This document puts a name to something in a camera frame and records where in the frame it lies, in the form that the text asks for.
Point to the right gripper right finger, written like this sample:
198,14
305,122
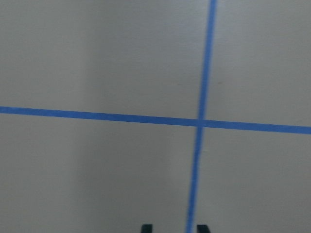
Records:
201,228

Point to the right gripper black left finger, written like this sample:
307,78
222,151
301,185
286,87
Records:
147,228

